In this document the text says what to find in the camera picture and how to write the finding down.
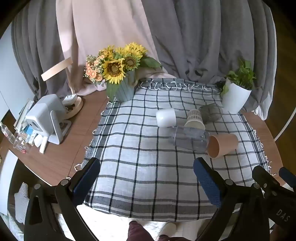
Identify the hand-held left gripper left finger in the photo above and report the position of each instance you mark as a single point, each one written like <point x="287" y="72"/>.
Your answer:
<point x="86" y="177"/>

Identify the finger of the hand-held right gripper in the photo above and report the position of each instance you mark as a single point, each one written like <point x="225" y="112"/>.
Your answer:
<point x="288" y="177"/>
<point x="266" y="179"/>

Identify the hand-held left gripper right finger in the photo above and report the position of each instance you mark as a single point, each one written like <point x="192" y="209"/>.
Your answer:
<point x="207" y="179"/>

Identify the brown paper cup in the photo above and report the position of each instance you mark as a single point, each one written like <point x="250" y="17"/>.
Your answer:
<point x="225" y="143"/>

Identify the clear plastic cup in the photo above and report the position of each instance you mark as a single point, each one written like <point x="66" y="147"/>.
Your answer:
<point x="188" y="139"/>

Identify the patterned paper cup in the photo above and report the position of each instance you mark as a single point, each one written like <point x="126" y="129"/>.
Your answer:
<point x="194" y="120"/>

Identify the grey speckled cup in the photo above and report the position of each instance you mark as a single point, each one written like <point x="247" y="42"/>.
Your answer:
<point x="211" y="112"/>

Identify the white cup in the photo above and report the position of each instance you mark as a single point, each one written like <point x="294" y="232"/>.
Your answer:
<point x="165" y="117"/>

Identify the white curved tube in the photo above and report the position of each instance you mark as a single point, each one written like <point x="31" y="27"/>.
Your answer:
<point x="285" y="128"/>

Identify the white fluffy rug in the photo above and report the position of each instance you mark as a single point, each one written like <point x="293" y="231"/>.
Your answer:
<point x="111" y="223"/>

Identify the checked grey white cloth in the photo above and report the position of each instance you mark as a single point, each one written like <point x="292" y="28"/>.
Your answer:
<point x="138" y="166"/>

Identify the small white tube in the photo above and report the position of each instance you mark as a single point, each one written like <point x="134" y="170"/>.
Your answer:
<point x="43" y="144"/>

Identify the white slipper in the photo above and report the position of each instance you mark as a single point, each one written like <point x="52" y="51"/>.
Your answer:
<point x="167" y="228"/>

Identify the striped cloth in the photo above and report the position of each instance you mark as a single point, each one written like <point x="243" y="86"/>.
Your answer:
<point x="22" y="201"/>

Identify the white box-shaped device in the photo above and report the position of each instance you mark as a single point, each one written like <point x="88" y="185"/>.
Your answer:
<point x="44" y="115"/>

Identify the person's maroon trouser leg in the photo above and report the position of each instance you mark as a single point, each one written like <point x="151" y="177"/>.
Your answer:
<point x="138" y="231"/>

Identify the clear plastic bottle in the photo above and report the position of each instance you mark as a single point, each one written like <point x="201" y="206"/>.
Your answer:
<point x="13" y="139"/>

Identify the white plant pot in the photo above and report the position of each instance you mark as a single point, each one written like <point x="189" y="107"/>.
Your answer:
<point x="233" y="97"/>

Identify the stack of books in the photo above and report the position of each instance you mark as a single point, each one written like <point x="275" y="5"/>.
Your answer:
<point x="23" y="115"/>

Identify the grey-green ribbed vase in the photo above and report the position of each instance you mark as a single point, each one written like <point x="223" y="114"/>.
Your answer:
<point x="126" y="91"/>

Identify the green leafy plant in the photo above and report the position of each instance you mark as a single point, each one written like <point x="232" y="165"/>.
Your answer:
<point x="242" y="74"/>

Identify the wooden desk lamp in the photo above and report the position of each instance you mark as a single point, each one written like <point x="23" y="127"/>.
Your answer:
<point x="57" y="68"/>

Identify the sunflower bouquet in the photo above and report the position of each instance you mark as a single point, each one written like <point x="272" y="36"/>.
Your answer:
<point x="114" y="67"/>

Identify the grey curtain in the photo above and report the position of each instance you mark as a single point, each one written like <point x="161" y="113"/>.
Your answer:
<point x="208" y="39"/>
<point x="39" y="51"/>

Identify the pink curtain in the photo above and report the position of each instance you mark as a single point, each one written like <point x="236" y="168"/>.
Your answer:
<point x="104" y="30"/>

